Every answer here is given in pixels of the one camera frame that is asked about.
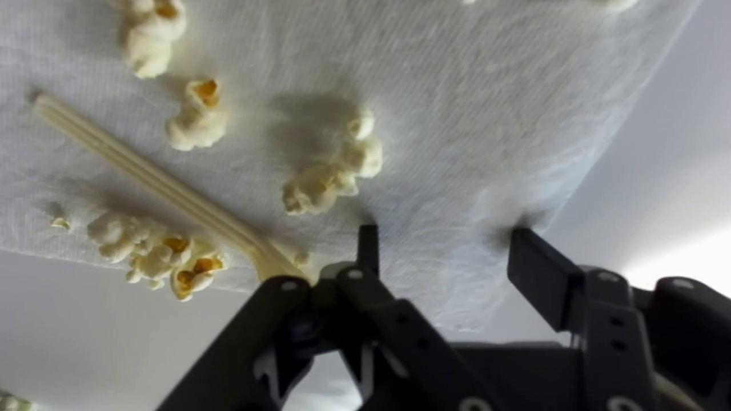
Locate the white plastic fork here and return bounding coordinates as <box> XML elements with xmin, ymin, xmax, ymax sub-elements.
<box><xmin>31</xmin><ymin>93</ymin><xmax>312</xmax><ymax>281</ymax></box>

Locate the white paper napkin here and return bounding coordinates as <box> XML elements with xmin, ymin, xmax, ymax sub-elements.
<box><xmin>0</xmin><ymin>0</ymin><xmax>700</xmax><ymax>333</ymax></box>

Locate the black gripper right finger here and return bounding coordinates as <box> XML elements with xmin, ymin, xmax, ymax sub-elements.
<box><xmin>507</xmin><ymin>228</ymin><xmax>731</xmax><ymax>411</ymax></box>

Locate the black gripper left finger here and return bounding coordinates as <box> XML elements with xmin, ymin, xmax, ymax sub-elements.
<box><xmin>155</xmin><ymin>225</ymin><xmax>503</xmax><ymax>411</ymax></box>

